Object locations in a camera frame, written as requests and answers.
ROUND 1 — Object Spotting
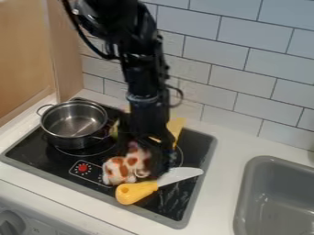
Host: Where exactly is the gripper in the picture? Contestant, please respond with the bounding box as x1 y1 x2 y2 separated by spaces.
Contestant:
116 98 177 180

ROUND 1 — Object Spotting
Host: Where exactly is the white orange spotted plush toy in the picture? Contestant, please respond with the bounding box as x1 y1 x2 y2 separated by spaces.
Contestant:
100 141 153 186

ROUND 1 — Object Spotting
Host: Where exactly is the silver pot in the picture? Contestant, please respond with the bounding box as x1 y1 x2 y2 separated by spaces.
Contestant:
35 98 112 151

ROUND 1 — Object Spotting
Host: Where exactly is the toy stove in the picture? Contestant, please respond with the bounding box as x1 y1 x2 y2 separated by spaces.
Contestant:
0 96 219 230

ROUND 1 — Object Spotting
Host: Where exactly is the toy sink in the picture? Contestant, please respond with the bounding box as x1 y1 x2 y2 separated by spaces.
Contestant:
231 155 314 235

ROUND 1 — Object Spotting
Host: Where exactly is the yellow handled toy knife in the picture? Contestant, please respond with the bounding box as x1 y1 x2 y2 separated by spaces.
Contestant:
114 166 206 206

